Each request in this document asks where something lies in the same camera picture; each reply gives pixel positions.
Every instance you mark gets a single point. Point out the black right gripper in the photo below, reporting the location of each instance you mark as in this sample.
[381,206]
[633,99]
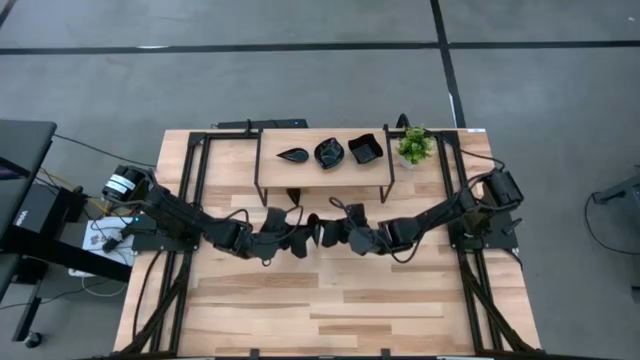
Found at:
[362,235]

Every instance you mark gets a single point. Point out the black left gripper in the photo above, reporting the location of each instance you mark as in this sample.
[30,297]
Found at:
[265,242]

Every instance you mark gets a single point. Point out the black leaf-shaped mini plate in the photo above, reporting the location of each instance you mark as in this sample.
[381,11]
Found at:
[328,152]

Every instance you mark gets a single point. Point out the black square wavy mini plate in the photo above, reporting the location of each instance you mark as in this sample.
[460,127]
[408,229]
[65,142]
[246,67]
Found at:
[366,148]

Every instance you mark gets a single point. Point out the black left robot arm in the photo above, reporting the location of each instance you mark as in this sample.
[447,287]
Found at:
[185,217]

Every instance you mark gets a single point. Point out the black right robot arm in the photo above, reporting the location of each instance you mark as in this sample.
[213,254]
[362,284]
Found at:
[435,217]

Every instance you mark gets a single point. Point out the wooden shelf with black legs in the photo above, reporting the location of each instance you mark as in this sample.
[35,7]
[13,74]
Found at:
[290,172]

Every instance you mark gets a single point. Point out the green plant in white pot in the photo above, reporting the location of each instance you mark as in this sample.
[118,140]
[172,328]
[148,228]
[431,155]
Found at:
[415,146]

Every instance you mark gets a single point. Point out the black computer case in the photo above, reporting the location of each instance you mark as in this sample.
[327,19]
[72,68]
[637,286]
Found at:
[35,210]

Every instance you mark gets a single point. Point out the black side desk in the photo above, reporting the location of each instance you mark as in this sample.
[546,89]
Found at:
[25,145]

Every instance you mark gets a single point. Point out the black caster wheel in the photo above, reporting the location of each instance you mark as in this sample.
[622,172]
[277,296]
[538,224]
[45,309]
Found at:
[34,340]

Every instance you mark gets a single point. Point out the black clamp bracket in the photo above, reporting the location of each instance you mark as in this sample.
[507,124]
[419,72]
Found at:
[255,353]
[385,353]

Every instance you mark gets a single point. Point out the black metal rig frame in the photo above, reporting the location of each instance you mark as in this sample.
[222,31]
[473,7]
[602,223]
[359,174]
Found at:
[196,138]

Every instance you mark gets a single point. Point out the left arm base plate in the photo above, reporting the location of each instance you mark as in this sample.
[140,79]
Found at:
[150,245]

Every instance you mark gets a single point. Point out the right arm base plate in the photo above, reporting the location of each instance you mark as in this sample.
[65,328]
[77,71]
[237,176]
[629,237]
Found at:
[505,240]

